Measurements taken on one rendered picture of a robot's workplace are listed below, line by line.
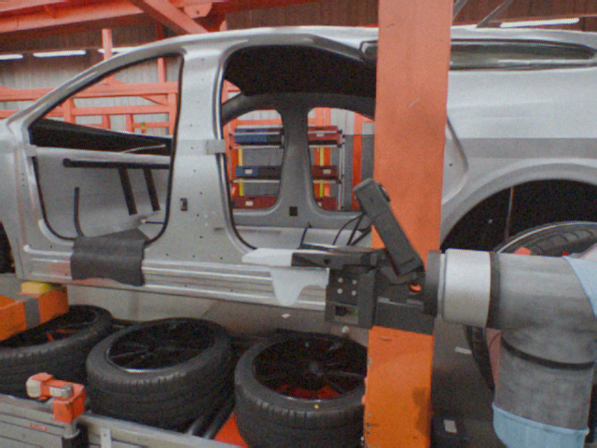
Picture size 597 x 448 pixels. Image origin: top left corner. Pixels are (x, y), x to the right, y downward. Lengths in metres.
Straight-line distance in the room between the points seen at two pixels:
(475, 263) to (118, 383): 1.53
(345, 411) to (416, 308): 1.06
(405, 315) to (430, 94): 0.62
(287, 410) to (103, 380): 0.79
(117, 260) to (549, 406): 1.81
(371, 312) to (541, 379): 0.16
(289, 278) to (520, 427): 0.26
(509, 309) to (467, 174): 1.09
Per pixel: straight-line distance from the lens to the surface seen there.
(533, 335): 0.39
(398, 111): 0.91
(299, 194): 3.26
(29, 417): 1.96
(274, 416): 1.43
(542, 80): 1.54
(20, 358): 2.16
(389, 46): 0.94
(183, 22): 3.73
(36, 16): 5.65
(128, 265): 1.93
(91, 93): 9.27
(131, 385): 1.69
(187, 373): 1.68
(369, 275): 0.38
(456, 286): 0.37
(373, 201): 0.39
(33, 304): 2.37
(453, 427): 1.57
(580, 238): 1.24
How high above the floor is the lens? 1.33
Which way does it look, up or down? 8 degrees down
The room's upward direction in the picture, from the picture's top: straight up
